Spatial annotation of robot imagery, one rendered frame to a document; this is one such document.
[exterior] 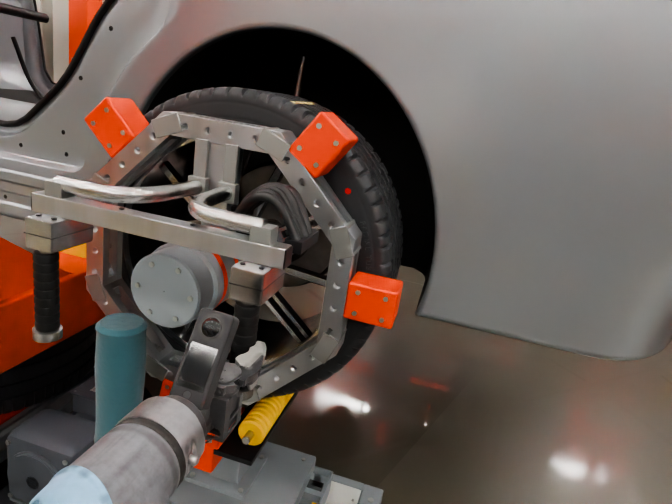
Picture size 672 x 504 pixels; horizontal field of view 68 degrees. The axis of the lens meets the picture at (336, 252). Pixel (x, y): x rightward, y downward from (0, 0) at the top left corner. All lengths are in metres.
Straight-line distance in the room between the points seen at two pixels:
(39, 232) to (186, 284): 0.23
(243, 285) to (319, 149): 0.28
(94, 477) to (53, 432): 0.81
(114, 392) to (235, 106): 0.57
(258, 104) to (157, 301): 0.40
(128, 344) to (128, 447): 0.47
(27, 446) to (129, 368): 0.37
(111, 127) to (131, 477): 0.69
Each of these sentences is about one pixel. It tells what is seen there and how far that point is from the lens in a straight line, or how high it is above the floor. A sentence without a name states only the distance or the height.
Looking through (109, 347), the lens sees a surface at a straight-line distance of 0.99.
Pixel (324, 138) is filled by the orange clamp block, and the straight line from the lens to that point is 0.85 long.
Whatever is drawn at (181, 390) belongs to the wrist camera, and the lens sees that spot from 0.63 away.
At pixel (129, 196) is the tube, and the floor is 1.00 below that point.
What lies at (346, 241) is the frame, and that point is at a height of 0.96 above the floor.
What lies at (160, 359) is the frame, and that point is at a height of 0.62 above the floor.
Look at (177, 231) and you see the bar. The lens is 0.76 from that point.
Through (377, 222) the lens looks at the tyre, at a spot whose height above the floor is 0.98.
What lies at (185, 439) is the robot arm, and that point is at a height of 0.83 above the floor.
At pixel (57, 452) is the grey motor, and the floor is 0.40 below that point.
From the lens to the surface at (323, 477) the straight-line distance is 1.59.
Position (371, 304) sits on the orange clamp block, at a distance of 0.89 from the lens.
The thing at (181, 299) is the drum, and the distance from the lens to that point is 0.85.
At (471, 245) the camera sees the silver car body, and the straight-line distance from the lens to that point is 1.11.
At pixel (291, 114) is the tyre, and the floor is 1.15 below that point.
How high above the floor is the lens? 1.19
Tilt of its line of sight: 17 degrees down
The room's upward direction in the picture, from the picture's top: 9 degrees clockwise
